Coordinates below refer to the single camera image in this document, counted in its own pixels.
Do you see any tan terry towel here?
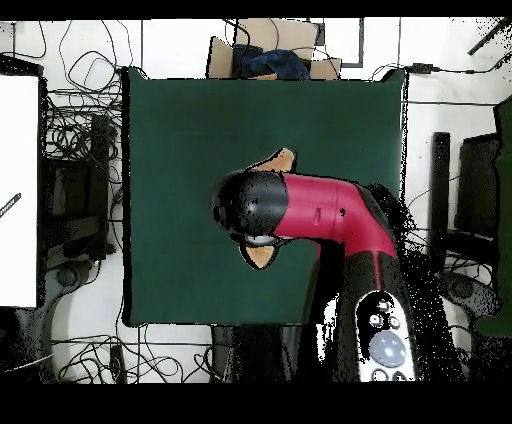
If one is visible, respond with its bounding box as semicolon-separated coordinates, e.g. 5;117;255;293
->
238;146;298;271

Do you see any dark green table cloth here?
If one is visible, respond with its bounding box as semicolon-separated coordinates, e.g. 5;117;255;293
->
121;66;407;327

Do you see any dark blue garment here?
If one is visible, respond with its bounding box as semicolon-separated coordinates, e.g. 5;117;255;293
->
231;43;311;81

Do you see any brown cardboard box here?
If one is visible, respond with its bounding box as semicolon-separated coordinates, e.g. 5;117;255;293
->
205;17;343;81

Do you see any black upright bar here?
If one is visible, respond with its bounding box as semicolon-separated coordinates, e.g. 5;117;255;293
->
427;131;451;273

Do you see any black marker pen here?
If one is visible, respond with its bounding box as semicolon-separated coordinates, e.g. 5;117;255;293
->
0;192;22;219

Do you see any green cloth covered table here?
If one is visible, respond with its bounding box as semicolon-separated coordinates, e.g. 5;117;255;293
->
473;95;512;337

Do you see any white board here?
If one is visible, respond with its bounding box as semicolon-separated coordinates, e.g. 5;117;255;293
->
0;73;41;309

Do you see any thin black rod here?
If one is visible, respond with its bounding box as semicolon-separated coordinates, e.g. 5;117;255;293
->
467;17;512;57

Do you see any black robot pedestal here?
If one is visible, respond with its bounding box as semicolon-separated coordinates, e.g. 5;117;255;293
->
210;324;321;383

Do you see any black furniture frame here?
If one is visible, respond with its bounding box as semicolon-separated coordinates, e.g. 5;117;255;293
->
41;114;117;261

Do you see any thin black floor frame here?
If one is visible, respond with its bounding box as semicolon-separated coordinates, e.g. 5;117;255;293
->
307;17;365;69

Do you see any black stand base with cables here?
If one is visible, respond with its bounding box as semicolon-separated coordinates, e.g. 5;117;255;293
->
435;270;503;321
45;255;101;289

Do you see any black cable tangle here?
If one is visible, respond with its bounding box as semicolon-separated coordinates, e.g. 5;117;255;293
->
399;175;501;381
0;19;135;169
51;323;225;383

